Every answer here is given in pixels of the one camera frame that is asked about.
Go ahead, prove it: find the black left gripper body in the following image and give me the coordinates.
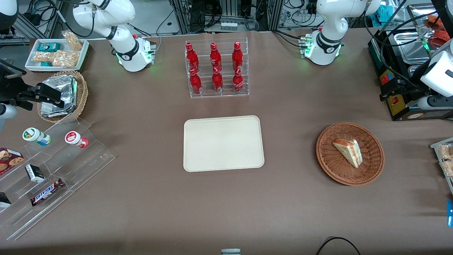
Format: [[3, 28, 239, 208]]
[[392, 80, 431, 104]]

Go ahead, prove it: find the triangle sandwich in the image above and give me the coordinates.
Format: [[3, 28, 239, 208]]
[[332, 139, 363, 169]]

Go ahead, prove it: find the light wicker basket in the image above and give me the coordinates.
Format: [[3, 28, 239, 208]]
[[37, 70, 89, 124]]

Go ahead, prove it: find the white rectangular snack tray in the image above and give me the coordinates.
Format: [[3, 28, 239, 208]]
[[24, 38, 90, 72]]

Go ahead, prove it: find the metal edged snack tray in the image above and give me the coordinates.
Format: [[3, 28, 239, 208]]
[[430, 137, 453, 196]]

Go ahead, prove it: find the brown round wicker basket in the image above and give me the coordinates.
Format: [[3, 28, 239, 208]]
[[316, 122, 385, 187]]

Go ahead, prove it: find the beige rectangular tray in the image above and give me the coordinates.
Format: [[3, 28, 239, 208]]
[[183, 115, 265, 173]]

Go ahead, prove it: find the silver foil wrapped pack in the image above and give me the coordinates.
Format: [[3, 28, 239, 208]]
[[40, 101, 76, 119], [42, 75, 78, 107]]

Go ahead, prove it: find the black food warmer machine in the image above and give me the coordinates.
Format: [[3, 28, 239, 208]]
[[367, 4, 453, 122]]

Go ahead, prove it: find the green lid yogurt bottle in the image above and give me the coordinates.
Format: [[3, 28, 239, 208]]
[[22, 127, 52, 146]]

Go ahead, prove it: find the clear bag of crackers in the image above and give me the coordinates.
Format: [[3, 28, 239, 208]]
[[33, 51, 56, 63], [52, 50, 80, 68]]

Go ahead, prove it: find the red lid yogurt bottle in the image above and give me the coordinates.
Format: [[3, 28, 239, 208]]
[[64, 131, 89, 149]]

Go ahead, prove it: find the clear bag of peanuts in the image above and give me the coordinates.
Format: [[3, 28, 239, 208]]
[[62, 31, 83, 51]]

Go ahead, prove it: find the orange food in warmer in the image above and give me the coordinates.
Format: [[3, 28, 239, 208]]
[[424, 15, 453, 50]]

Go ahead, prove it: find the red cookie box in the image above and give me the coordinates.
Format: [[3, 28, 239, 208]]
[[0, 147, 25, 176]]

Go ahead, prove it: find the clear acrylic stepped stand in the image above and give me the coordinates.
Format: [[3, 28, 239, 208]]
[[0, 115, 116, 241]]

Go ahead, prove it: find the teal bag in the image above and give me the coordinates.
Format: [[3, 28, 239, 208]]
[[374, 4, 398, 22]]

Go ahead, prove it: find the small black white box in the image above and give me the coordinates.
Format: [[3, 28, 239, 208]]
[[25, 164, 46, 183]]

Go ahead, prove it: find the Snickers chocolate bar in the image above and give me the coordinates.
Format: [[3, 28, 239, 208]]
[[30, 178, 65, 207]]

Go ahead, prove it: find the clear acrylic bottle rack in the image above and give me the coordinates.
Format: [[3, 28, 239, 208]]
[[184, 37, 250, 99]]

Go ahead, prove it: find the red cola bottle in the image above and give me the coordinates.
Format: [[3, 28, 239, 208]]
[[185, 42, 200, 73], [209, 42, 223, 72], [211, 67, 224, 94], [232, 68, 245, 94], [232, 41, 244, 71], [189, 68, 202, 95]]

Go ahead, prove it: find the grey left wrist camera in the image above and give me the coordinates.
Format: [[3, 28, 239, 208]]
[[417, 95, 453, 111]]

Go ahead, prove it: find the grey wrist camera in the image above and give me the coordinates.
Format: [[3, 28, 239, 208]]
[[0, 103, 17, 120], [417, 95, 453, 111]]

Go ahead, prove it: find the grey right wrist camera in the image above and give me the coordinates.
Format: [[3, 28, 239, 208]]
[[0, 103, 17, 120]]

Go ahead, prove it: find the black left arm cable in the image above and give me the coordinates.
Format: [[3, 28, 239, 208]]
[[364, 0, 437, 89]]

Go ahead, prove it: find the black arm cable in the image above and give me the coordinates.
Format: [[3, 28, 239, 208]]
[[55, 0, 97, 39], [364, 0, 437, 89]]

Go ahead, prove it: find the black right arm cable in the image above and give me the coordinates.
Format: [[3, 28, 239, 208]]
[[55, 0, 97, 39]]

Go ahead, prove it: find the black curved cable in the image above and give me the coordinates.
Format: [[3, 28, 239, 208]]
[[316, 237, 361, 255]]

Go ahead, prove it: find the aluminium frame rack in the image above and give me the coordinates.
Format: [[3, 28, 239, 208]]
[[170, 0, 284, 34]]

